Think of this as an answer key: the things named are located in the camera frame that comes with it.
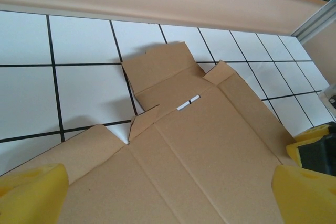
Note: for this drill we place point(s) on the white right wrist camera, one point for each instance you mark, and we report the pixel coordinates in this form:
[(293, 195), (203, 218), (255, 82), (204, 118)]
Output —
[(329, 95)]

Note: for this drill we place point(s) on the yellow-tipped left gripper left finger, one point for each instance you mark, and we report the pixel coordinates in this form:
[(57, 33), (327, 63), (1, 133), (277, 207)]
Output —
[(29, 197)]

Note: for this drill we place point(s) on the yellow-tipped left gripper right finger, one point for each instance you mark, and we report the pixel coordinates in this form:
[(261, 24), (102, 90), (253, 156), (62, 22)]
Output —
[(307, 200)]

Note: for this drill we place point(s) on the aluminium corner post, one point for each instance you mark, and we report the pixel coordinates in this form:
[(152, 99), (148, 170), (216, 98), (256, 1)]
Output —
[(315, 24)]

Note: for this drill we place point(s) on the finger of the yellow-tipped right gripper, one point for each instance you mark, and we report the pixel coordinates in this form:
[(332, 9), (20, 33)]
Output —
[(317, 155), (312, 133)]

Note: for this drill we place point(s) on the brown cardboard paper box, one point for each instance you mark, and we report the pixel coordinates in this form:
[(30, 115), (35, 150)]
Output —
[(197, 142)]

